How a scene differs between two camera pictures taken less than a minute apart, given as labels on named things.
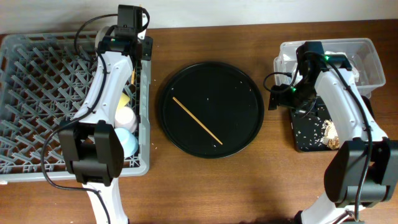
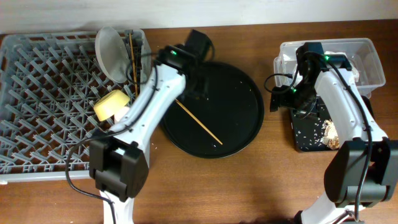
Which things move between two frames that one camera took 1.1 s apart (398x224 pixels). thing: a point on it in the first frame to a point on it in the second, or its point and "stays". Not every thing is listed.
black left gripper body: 148,48 to 201,89
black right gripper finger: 273,99 stays
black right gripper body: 300,94 stays
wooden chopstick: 189,112 stays
